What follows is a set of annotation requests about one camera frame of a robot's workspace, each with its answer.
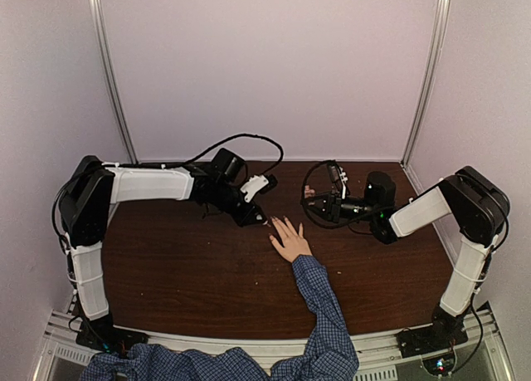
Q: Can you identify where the mannequin hand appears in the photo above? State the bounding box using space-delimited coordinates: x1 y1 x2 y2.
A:
269 217 313 263

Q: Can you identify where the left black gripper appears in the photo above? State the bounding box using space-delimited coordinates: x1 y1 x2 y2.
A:
212 182 267 227

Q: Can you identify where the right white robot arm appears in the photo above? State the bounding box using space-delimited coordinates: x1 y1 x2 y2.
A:
300 160 511 349

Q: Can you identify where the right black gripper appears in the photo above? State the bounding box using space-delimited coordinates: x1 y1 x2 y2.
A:
302 189 380 222

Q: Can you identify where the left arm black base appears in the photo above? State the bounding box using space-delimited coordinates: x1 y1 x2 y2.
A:
76 329 149 354

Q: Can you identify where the left aluminium frame post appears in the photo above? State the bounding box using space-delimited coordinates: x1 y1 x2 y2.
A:
89 0 139 164

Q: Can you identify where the left black braided cable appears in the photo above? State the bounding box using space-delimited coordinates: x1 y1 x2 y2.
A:
165 133 285 178

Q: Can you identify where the right black cable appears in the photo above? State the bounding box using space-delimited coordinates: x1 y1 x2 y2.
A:
300 159 374 230

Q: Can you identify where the pink nail polish bottle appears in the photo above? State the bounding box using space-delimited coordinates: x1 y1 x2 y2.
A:
304 185 315 198

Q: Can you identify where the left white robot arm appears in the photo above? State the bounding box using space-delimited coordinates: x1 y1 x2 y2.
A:
51 149 277 351

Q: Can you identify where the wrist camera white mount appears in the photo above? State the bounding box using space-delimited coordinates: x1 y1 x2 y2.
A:
240 174 278 203
326 160 350 199

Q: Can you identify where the right aluminium frame post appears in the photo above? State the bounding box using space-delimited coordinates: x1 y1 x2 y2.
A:
401 0 451 169

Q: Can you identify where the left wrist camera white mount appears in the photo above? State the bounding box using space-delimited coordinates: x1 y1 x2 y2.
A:
240 174 278 203

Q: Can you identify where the aluminium frame post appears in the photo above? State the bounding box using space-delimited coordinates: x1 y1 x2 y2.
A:
89 0 139 164
401 0 451 169

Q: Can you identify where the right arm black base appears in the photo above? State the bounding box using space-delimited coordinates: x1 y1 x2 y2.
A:
396 325 468 359

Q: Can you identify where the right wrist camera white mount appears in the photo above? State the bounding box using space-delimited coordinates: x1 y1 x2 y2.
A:
326 160 350 199

